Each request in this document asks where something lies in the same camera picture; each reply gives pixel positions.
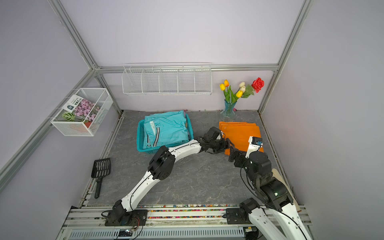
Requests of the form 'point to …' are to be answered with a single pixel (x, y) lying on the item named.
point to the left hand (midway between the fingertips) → (232, 149)
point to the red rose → (257, 84)
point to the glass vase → (228, 114)
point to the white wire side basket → (64, 121)
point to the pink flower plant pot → (84, 110)
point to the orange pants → (238, 133)
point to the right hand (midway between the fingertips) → (239, 147)
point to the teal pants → (163, 129)
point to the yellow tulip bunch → (243, 92)
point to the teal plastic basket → (140, 134)
